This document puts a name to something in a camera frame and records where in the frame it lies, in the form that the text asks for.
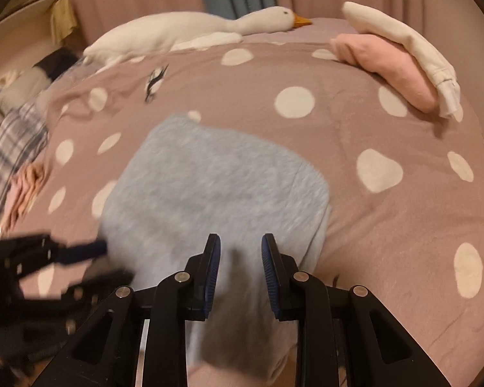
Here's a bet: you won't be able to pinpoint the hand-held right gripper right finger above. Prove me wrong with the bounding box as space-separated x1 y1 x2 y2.
260 233 454 387

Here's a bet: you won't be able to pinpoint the grey pillow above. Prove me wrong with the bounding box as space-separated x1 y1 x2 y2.
0 66 53 109

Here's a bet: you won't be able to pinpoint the peach crumpled cloth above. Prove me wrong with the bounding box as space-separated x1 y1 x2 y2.
18 163 47 194

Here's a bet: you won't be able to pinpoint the white folded garment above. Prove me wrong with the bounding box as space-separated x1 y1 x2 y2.
342 1 462 119

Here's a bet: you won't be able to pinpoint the pink polka dot blanket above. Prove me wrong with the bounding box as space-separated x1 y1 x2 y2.
0 18 484 387

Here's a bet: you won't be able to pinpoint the pink folded garment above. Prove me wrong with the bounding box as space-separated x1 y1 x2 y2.
330 33 440 113

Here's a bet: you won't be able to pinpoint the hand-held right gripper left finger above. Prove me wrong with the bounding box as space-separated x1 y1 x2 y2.
32 233 222 387

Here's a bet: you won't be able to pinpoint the white goose plush toy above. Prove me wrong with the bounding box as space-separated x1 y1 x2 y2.
83 6 313 67

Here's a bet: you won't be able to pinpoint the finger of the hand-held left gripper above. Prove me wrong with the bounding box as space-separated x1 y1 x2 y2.
20 268 136 303
0 234 107 267

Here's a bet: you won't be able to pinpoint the white shelf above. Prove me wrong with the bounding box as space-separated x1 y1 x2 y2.
0 0 79 49

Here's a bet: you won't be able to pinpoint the dark cloth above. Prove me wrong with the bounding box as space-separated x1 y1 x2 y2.
36 48 85 81

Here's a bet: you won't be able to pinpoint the plaid cloth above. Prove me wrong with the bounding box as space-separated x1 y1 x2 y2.
0 103 51 226

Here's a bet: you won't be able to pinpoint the yellow tassel hanging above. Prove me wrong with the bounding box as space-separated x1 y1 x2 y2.
50 0 79 41

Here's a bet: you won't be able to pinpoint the pink crumpled clothes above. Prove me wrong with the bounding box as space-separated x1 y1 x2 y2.
0 181 37 230

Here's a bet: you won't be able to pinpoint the grey printed sweatshirt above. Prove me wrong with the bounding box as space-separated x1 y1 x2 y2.
92 114 332 383

